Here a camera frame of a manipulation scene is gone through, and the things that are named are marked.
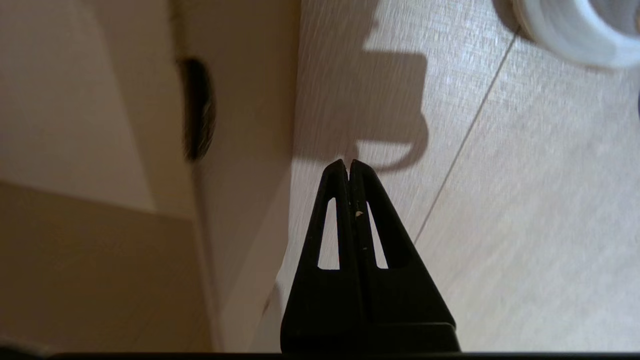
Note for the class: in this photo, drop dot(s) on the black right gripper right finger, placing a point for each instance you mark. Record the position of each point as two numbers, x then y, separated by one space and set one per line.
405 305

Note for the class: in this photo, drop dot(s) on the white mesh sneaker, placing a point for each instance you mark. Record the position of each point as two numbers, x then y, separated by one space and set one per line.
575 40

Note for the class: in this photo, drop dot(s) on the brown cardboard shoe box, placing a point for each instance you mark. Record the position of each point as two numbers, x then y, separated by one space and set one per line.
100 150

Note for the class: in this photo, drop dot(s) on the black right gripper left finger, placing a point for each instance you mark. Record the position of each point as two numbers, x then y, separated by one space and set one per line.
320 305

